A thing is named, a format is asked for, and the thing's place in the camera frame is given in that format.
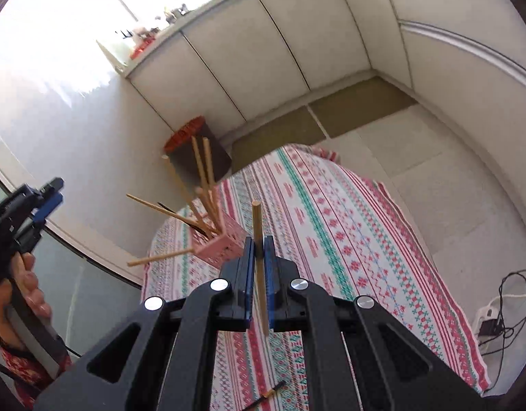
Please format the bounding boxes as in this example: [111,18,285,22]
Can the black chopstick with gold band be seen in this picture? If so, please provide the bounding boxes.
[249,380,288,410]

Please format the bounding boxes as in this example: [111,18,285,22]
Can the white power strip with cables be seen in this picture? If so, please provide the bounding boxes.
[477,269,526,391]

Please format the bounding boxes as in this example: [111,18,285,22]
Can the white kitchen cabinets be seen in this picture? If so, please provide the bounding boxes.
[126,0,526,224]

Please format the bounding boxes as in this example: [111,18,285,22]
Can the dark trash bin red rim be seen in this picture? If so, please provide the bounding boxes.
[162,115,233,185]

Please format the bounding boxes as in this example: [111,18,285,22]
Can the pink perforated chopstick holder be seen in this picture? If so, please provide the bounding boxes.
[190,212,253,266]

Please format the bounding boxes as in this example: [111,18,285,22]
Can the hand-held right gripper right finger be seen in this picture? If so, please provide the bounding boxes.
[263,235,493,411]

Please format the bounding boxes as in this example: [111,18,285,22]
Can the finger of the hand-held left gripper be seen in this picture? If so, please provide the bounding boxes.
[32,194,64,224]
[38,177,65,198]

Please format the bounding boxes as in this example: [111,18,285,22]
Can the red items on countertop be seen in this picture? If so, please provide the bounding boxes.
[130,34,157,59]

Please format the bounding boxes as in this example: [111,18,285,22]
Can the bunch of wooden chopsticks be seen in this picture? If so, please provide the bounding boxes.
[126,136,223,267]

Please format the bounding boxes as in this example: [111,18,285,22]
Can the frosted glass sliding door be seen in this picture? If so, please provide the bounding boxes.
[0,137,145,395]

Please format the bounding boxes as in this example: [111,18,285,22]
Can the person's left hand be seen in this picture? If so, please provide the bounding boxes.
[0,252,53,335]

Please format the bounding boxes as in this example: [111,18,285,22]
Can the person's left forearm red sleeve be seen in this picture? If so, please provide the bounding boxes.
[0,332,54,399]

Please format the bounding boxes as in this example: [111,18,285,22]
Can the brown floor mat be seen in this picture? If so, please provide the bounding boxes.
[231,105,328,172]
[308,75,418,138]

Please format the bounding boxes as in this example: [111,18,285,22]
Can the single light wooden chopstick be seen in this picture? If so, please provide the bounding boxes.
[251,201,271,337]

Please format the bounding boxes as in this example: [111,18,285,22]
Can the patterned striped tablecloth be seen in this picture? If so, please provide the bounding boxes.
[141,143,491,411]

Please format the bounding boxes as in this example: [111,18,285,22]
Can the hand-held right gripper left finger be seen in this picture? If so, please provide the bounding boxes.
[32,235,257,411]

